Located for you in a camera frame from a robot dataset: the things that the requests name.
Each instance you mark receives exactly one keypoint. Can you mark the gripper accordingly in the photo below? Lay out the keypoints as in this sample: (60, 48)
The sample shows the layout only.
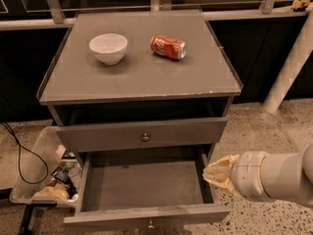
(249, 174)

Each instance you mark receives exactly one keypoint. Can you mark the grey drawer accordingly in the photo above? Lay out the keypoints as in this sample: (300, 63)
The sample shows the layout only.
(141, 134)
(144, 188)

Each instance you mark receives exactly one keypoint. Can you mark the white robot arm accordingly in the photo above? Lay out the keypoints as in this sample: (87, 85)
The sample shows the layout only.
(264, 177)

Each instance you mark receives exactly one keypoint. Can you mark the grey top drawer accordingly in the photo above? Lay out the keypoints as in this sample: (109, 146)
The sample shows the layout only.
(141, 134)

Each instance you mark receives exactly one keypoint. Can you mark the grey wooden nightstand cabinet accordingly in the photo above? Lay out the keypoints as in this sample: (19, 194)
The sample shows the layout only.
(144, 86)

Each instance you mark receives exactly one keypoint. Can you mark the crushed orange soda can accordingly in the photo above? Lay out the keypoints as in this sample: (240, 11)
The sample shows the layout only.
(168, 47)

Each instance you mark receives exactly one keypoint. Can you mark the white diagonal pole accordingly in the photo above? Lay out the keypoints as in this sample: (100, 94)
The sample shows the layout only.
(297, 57)

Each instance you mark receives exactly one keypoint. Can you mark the dark blue snack packet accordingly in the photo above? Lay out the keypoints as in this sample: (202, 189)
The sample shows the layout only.
(60, 174)

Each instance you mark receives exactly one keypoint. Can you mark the yellow chip bag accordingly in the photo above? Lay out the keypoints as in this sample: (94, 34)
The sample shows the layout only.
(54, 189)

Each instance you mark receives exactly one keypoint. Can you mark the white ceramic bowl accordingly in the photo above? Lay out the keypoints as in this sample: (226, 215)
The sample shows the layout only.
(109, 48)

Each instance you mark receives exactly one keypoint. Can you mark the clear plastic storage bin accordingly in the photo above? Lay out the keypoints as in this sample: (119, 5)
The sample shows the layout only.
(36, 172)

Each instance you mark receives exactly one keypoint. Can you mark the metal railing frame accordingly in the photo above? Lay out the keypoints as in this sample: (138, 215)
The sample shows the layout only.
(29, 14)

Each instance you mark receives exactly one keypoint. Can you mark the small yellow object on rail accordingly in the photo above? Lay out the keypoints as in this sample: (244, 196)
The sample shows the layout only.
(300, 5)

